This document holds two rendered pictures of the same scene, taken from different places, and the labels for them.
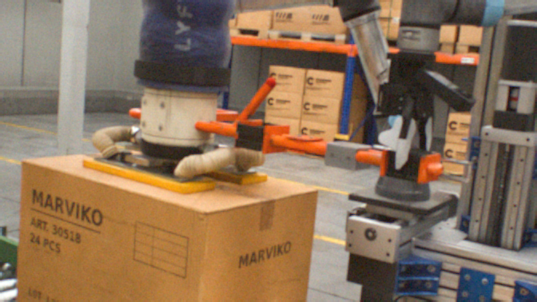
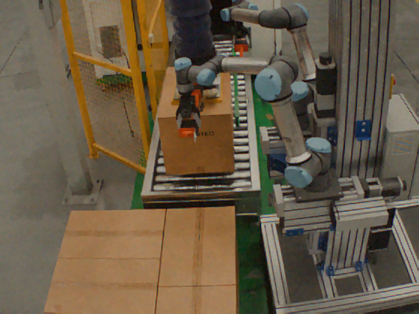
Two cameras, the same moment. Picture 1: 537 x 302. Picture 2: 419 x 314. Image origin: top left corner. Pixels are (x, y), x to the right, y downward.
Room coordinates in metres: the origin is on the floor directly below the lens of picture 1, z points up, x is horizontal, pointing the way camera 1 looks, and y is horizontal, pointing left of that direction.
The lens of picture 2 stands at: (0.19, -2.15, 2.64)
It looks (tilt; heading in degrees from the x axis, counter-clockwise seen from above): 37 degrees down; 59
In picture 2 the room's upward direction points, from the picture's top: 5 degrees counter-clockwise
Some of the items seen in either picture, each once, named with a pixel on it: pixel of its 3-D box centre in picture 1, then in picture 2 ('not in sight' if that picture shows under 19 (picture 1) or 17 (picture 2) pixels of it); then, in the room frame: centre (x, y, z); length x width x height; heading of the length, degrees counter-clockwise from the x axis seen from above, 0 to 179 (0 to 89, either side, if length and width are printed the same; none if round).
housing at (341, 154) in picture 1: (348, 155); not in sight; (1.30, -0.15, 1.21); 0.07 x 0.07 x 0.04; 54
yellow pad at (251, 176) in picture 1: (203, 161); (214, 84); (1.65, 0.16, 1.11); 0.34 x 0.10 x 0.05; 54
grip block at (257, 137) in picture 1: (262, 136); (193, 91); (1.43, 0.02, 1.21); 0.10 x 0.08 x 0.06; 144
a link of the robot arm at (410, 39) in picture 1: (417, 41); (184, 85); (1.23, -0.25, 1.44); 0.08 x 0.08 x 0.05
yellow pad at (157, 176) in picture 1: (146, 167); (182, 86); (1.50, 0.28, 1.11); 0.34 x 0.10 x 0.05; 54
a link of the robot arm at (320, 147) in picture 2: not in sight; (316, 154); (1.55, -0.80, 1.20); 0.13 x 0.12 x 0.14; 19
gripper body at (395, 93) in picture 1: (408, 85); (186, 99); (1.24, -0.24, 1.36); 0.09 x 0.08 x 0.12; 53
